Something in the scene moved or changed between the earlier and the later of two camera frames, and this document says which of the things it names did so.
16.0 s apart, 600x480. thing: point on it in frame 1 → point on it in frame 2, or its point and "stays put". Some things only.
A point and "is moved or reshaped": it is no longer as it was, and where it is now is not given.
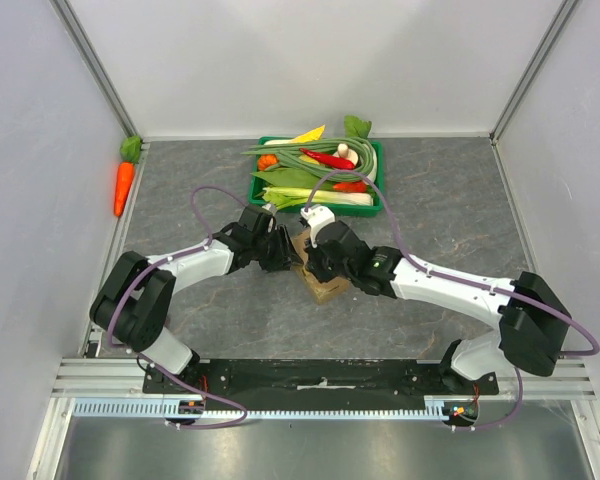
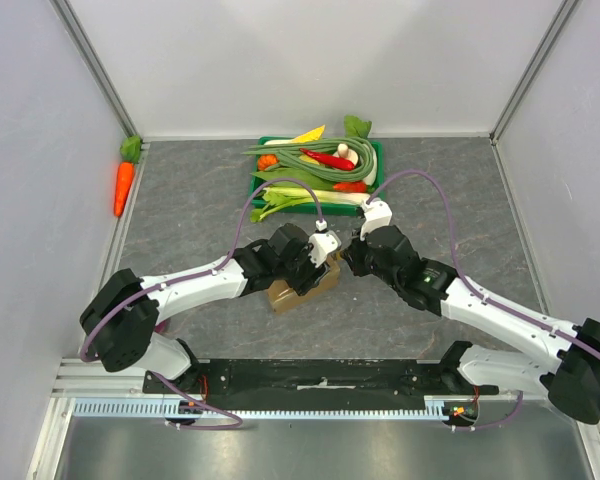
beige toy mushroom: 344,152 stays put
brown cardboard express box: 323,291 is moved or reshaped
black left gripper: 289,255 → 311,276
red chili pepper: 330,160 stays put
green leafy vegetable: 293,178 stays put
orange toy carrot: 130,153 stays put
